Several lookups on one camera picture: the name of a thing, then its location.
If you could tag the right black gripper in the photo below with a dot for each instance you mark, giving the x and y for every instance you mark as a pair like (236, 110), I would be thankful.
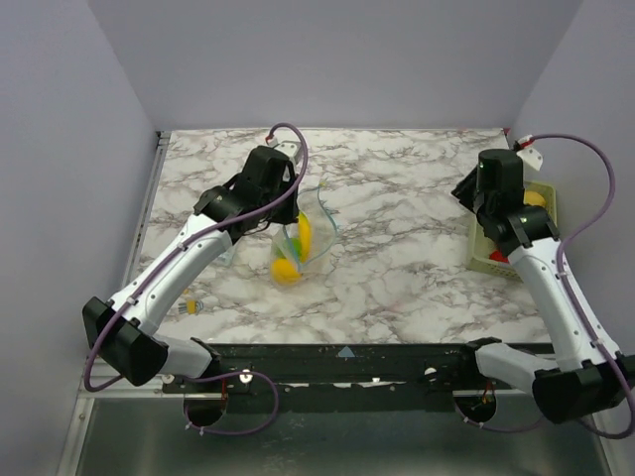
(466, 185)

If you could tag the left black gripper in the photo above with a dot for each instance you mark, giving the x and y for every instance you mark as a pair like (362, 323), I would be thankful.
(291, 214)

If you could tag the yellow toy banana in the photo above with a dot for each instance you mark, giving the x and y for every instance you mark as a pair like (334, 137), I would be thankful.
(305, 235)

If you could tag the red toy chili pepper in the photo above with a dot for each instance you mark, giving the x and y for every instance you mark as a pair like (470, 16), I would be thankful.
(498, 256)

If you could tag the green toy pepper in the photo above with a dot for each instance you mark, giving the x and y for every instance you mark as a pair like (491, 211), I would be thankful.
(297, 247)

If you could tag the clear zip top bag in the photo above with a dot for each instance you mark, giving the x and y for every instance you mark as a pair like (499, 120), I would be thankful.
(325, 234)

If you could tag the yellow toy lemon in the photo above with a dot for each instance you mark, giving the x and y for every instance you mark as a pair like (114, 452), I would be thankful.
(283, 272)
(532, 198)

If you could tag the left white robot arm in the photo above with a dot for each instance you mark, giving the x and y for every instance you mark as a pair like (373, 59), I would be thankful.
(123, 330)

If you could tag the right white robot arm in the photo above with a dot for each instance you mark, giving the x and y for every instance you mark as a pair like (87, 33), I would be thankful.
(589, 372)

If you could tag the beige plastic basket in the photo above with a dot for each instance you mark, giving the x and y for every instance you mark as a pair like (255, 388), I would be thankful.
(480, 247)

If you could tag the small yellow connector sticker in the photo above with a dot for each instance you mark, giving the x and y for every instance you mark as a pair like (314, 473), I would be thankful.
(190, 307)

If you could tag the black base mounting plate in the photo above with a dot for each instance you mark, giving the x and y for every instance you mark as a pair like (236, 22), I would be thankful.
(336, 378)

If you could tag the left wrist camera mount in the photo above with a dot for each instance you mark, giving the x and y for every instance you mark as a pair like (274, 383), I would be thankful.
(292, 149)

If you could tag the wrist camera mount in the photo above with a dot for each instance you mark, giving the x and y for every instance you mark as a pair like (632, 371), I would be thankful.
(292, 149)
(525, 150)

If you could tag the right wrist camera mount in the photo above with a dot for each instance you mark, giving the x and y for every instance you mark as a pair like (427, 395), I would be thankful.
(525, 150)

